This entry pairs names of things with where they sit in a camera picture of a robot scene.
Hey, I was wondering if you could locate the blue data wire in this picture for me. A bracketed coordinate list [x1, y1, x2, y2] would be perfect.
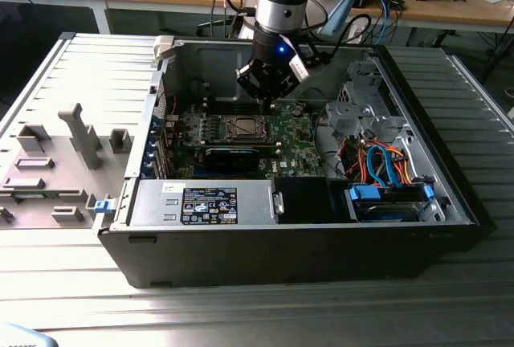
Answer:
[365, 144, 401, 188]

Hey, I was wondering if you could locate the black PC case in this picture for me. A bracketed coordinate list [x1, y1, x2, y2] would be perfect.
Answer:
[96, 32, 498, 290]

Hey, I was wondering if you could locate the black graphics card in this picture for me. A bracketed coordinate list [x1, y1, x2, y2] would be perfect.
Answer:
[203, 145, 262, 174]

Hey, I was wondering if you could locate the white labelled box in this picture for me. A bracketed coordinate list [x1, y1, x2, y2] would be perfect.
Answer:
[346, 25, 365, 46]

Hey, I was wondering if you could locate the green motherboard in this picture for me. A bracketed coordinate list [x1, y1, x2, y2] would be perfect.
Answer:
[165, 97, 327, 182]

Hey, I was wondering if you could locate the metal drive cage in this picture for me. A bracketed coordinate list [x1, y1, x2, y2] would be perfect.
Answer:
[324, 59, 407, 145]

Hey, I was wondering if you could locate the black plastic shroud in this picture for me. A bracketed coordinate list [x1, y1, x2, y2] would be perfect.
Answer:
[275, 177, 329, 224]

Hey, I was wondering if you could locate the pale blue slanted stand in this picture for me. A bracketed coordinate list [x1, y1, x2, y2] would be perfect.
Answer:
[320, 0, 357, 37]

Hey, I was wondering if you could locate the pale grey rounded device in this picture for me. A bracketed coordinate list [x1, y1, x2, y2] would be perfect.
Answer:
[0, 321, 55, 347]

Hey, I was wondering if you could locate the grey parts rack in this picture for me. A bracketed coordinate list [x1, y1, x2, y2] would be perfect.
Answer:
[0, 101, 136, 231]

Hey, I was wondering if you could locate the blue cable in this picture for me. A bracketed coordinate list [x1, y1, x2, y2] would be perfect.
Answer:
[375, 0, 397, 41]

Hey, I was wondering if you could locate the orange power wire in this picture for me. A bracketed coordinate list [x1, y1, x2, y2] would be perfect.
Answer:
[341, 141, 421, 186]

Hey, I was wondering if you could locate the silver power supply unit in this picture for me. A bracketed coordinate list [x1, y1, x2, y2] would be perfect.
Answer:
[127, 179, 279, 227]

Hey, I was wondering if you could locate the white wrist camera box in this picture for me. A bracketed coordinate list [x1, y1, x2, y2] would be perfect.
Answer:
[288, 54, 311, 83]

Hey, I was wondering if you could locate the hard disk in blue carrier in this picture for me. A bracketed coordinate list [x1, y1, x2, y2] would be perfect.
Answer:
[344, 183, 437, 223]

